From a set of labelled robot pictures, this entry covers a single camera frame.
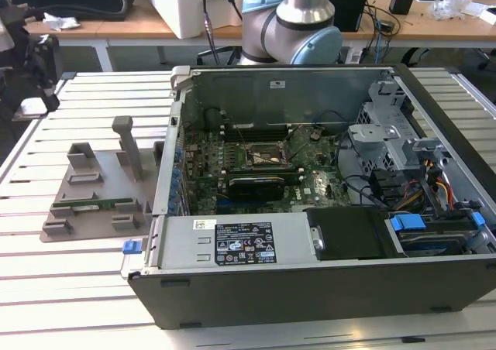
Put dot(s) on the green motherboard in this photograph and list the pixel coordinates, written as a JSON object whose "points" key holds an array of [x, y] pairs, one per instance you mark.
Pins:
{"points": [[321, 183]]}

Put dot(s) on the crumpled white paper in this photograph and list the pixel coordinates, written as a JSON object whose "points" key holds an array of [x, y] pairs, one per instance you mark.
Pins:
{"points": [[60, 21]]}

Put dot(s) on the large white box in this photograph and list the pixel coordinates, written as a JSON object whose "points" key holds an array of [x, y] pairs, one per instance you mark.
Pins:
{"points": [[186, 5]]}

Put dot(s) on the white case sticker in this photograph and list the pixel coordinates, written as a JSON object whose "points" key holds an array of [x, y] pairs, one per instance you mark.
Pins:
{"points": [[277, 84]]}

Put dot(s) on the hard disk in blue carrier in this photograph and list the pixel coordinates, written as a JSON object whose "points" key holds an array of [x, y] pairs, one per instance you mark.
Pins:
{"points": [[407, 223]]}

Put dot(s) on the grey-brown parts rack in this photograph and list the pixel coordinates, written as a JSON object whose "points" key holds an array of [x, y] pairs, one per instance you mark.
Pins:
{"points": [[108, 172]]}

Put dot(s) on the black open PC case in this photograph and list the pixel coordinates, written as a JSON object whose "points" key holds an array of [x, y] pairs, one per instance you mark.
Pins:
{"points": [[310, 299]]}

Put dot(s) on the silver metal drive cage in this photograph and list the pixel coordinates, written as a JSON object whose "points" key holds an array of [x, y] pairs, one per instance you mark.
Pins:
{"points": [[372, 133]]}

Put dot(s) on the black graphics card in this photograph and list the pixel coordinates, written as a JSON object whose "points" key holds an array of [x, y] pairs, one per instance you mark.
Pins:
{"points": [[255, 189]]}

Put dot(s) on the silver power supply unit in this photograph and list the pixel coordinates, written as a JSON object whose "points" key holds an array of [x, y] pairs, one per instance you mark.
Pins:
{"points": [[178, 245]]}

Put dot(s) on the blue drive carrier tab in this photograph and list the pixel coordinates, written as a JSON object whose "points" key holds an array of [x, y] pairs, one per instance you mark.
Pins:
{"points": [[478, 218]]}

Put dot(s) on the small black cube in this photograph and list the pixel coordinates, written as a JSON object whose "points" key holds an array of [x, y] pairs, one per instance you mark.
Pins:
{"points": [[401, 2]]}

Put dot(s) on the black box on desk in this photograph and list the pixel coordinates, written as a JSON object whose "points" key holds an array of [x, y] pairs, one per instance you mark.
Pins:
{"points": [[348, 9]]}

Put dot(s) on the blue case latch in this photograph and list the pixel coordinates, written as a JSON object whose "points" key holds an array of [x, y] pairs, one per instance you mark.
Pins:
{"points": [[130, 247]]}

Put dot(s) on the clear plastic bag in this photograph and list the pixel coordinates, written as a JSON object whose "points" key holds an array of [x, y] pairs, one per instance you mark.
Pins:
{"points": [[451, 6]]}

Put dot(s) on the wooden desk with white legs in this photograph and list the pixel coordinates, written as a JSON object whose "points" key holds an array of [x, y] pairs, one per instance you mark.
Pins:
{"points": [[116, 26]]}

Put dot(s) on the large black monitor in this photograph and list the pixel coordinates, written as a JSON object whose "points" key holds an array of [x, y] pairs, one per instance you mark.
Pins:
{"points": [[77, 1]]}

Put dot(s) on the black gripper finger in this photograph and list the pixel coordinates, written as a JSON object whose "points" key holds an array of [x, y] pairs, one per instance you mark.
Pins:
{"points": [[50, 98]]}

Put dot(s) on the black RAM slot bank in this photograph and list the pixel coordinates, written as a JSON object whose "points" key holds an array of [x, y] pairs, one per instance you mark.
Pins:
{"points": [[263, 169], [255, 133]]}

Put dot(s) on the green RAM stick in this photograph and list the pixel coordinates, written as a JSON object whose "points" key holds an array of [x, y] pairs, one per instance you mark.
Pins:
{"points": [[116, 201]]}

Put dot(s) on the long wooden desk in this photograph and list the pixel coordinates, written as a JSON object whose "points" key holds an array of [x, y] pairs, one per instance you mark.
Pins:
{"points": [[434, 28]]}

